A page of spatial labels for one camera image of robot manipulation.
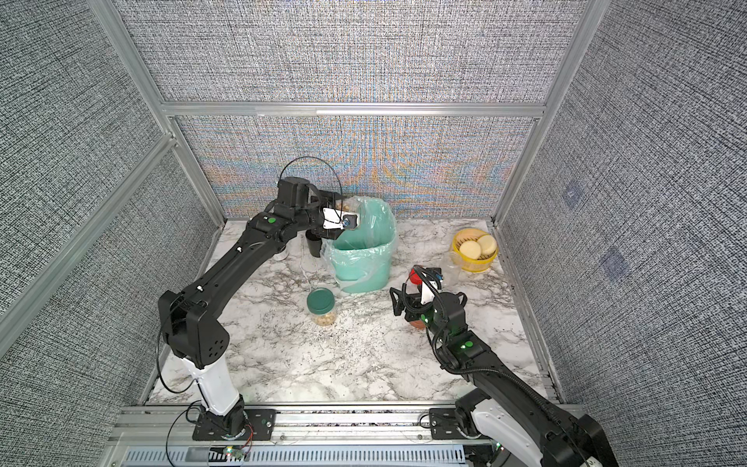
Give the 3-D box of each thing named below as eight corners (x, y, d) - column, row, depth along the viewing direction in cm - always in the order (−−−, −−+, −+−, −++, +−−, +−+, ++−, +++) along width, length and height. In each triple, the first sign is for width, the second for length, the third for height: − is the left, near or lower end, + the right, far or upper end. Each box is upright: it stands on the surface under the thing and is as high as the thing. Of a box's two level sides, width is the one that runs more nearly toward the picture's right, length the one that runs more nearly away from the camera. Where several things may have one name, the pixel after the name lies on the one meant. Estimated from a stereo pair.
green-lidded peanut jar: (311, 326, 93) (305, 310, 84) (314, 304, 98) (308, 287, 89) (334, 326, 93) (330, 310, 84) (336, 304, 98) (333, 287, 89)
